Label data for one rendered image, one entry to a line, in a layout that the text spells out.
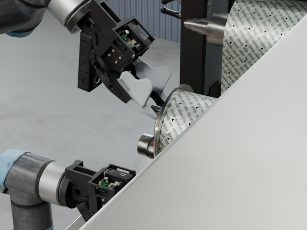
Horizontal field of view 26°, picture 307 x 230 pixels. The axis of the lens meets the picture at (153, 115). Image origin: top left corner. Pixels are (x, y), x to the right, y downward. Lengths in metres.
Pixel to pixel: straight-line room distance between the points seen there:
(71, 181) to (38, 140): 2.47
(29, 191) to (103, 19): 0.35
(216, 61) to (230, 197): 1.23
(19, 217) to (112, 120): 2.55
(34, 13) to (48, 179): 0.29
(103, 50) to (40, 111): 2.88
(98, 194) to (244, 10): 0.41
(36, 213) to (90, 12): 0.40
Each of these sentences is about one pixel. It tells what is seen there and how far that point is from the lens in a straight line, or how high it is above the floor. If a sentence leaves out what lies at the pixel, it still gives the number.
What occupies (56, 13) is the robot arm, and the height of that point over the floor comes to 1.42.
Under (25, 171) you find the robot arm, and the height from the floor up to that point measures 1.14.
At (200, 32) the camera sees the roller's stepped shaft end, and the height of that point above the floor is 1.33.
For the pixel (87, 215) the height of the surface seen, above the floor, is 1.08.
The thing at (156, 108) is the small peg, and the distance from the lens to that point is 1.10.
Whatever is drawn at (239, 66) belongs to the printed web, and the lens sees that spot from 1.21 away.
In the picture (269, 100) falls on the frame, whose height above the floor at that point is 1.65.
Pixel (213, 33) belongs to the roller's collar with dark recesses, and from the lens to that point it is 1.25.
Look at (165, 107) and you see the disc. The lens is 1.03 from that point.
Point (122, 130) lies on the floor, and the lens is 3.68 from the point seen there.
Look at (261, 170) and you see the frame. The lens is 0.23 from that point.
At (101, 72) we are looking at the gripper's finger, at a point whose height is 1.34.
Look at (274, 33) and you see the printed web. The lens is 1.17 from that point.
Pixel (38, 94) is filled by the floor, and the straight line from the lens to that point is 4.15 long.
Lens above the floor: 1.78
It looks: 28 degrees down
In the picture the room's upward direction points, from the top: straight up
